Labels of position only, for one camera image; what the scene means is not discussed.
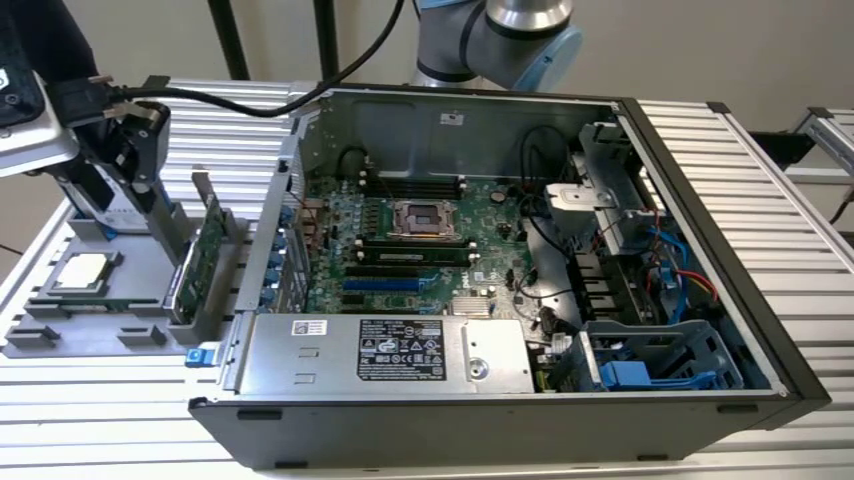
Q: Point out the silver finned heatsink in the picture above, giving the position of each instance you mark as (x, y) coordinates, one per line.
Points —
(473, 306)

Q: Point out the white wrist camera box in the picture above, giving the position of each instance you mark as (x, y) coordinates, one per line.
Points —
(40, 145)

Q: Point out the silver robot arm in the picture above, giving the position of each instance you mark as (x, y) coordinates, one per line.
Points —
(453, 45)

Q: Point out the silver metal drive bracket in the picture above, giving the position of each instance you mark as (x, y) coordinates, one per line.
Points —
(576, 197)

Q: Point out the green graphics card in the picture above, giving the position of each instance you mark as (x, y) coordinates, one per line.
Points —
(202, 260)

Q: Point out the blue disk carrier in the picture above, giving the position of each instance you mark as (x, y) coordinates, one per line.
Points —
(623, 375)

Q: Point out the silver CPU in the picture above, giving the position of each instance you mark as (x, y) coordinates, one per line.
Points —
(80, 270)

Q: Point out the CPU socket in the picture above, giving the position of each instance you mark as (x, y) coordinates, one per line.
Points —
(423, 217)

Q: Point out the round coin battery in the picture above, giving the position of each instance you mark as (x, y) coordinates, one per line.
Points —
(497, 195)

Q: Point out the blue case latch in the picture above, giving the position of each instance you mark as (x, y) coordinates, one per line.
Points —
(194, 357)

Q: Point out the blue expansion slot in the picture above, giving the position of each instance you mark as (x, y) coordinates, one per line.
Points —
(382, 285)

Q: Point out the black stand pole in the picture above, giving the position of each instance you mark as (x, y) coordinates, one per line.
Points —
(326, 45)
(229, 45)

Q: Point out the black table corner cap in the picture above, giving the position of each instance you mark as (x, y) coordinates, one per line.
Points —
(156, 81)
(717, 107)

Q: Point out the green RAM stick with label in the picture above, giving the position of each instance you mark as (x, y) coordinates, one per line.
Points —
(400, 257)

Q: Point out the green motherboard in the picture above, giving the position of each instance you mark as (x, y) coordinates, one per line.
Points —
(500, 255)

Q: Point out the black plastic bracket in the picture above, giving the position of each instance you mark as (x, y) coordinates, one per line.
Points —
(593, 285)

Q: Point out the black expansion slot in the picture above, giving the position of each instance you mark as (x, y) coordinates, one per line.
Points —
(380, 272)

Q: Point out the grey plastic disk bay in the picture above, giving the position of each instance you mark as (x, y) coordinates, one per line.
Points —
(640, 330)

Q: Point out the grey parts rack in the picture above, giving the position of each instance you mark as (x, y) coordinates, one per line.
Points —
(133, 280)

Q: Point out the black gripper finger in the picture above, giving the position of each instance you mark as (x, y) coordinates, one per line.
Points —
(148, 140)
(93, 150)

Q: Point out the silver power supply unit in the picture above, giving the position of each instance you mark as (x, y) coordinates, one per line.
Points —
(320, 370)

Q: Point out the open grey PC case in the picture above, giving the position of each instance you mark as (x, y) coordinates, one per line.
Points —
(433, 430)

